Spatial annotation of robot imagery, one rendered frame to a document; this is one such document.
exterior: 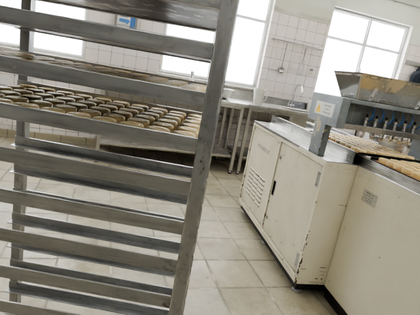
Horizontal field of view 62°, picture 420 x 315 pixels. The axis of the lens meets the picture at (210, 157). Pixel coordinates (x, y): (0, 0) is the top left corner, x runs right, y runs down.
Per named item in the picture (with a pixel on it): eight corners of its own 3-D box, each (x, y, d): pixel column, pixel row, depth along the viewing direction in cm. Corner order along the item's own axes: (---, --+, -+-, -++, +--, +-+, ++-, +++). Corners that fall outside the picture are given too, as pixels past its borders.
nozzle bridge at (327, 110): (300, 145, 219) (313, 91, 211) (399, 159, 235) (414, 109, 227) (326, 160, 188) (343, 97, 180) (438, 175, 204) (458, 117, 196)
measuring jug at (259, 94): (262, 105, 436) (265, 89, 431) (248, 102, 446) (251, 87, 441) (267, 106, 448) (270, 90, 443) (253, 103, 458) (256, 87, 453)
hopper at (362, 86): (327, 94, 211) (333, 70, 208) (405, 107, 223) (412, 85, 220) (354, 99, 184) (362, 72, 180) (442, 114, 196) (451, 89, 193)
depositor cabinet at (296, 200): (236, 209, 329) (254, 120, 309) (305, 215, 345) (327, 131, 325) (291, 296, 208) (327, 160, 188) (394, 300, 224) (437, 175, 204)
